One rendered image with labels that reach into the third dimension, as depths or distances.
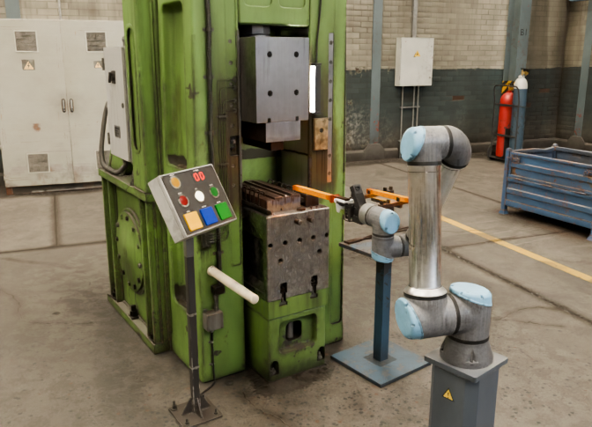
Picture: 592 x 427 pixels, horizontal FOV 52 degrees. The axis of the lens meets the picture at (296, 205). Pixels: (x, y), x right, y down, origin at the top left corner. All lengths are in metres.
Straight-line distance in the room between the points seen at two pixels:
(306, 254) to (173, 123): 0.98
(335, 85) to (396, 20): 6.85
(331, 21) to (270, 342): 1.70
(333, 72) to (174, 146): 0.93
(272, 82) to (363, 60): 6.94
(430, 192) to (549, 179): 4.49
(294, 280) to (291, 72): 1.05
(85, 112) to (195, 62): 5.24
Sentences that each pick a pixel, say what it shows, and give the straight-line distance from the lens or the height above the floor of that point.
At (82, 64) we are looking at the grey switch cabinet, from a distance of 8.03.
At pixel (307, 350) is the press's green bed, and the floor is 0.13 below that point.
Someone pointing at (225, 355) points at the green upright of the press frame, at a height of 0.13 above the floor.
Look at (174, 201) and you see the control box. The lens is 2.53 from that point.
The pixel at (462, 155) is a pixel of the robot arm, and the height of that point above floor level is 1.35.
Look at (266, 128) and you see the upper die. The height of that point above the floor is 1.34.
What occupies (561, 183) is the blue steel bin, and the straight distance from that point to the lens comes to 6.43.
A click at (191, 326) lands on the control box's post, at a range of 2.88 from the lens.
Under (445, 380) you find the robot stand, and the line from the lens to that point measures 2.34.
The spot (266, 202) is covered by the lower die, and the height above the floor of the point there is 0.97.
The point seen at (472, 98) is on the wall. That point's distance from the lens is 11.01.
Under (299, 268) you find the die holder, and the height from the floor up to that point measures 0.61.
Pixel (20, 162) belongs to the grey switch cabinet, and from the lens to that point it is 8.15.
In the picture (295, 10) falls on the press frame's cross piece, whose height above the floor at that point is 1.90.
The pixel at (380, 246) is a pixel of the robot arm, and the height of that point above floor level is 0.93.
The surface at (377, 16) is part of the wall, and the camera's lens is 9.94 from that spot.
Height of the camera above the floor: 1.68
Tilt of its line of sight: 14 degrees down
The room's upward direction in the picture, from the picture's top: straight up
